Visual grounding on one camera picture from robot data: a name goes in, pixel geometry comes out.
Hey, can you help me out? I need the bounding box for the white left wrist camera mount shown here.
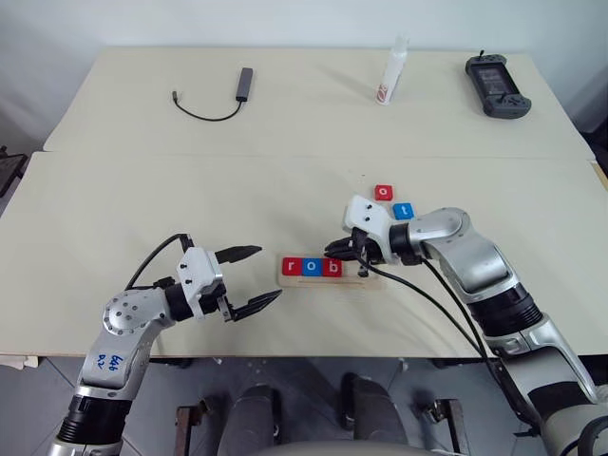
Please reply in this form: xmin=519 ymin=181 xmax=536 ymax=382
xmin=176 ymin=246 xmax=225 ymax=323

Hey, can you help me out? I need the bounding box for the black crate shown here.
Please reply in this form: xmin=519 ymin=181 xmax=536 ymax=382
xmin=0 ymin=145 xmax=29 ymax=198

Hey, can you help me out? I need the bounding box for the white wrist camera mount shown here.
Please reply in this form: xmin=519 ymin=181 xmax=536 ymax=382
xmin=342 ymin=194 xmax=396 ymax=265
xmin=176 ymin=246 xmax=225 ymax=323

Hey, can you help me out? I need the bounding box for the dark grey rounded shape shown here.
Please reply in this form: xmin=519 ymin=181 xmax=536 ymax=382
xmin=226 ymin=383 xmax=282 ymax=456
xmin=340 ymin=371 xmax=410 ymax=456

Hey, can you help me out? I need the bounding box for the black handheld controller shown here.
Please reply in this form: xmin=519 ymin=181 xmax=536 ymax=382
xmin=464 ymin=50 xmax=532 ymax=121

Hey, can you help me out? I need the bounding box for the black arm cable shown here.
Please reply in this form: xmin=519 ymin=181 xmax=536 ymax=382
xmin=123 ymin=232 xmax=197 ymax=292
xmin=353 ymin=250 xmax=542 ymax=436

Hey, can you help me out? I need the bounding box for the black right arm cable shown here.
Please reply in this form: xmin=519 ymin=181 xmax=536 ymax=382
xmin=353 ymin=250 xmax=542 ymax=436

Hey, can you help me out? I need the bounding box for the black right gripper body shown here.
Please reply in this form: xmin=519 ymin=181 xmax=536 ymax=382
xmin=350 ymin=228 xmax=387 ymax=268

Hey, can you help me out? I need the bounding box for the brown metal bracket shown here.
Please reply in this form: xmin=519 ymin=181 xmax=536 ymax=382
xmin=174 ymin=400 xmax=214 ymax=456
xmin=411 ymin=397 xmax=472 ymax=456

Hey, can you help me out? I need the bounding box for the light wooden letter tray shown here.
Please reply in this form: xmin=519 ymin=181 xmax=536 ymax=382
xmin=275 ymin=252 xmax=383 ymax=290

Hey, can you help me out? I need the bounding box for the grey USB hub with cable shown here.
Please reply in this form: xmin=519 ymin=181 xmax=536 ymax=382
xmin=171 ymin=66 xmax=255 ymax=123

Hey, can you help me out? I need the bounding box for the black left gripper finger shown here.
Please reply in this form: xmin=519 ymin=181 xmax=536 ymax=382
xmin=213 ymin=244 xmax=264 ymax=265
xmin=223 ymin=290 xmax=284 ymax=325

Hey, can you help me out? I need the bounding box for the white plastic bottle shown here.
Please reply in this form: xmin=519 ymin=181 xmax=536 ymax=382
xmin=374 ymin=33 xmax=410 ymax=107

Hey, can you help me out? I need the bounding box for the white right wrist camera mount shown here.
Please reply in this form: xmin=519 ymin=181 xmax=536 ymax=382
xmin=342 ymin=194 xmax=396 ymax=265

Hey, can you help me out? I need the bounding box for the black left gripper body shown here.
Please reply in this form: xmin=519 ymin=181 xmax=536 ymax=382
xmin=198 ymin=282 xmax=233 ymax=323

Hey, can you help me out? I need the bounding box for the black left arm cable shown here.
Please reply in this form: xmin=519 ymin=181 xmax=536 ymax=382
xmin=123 ymin=232 xmax=197 ymax=292

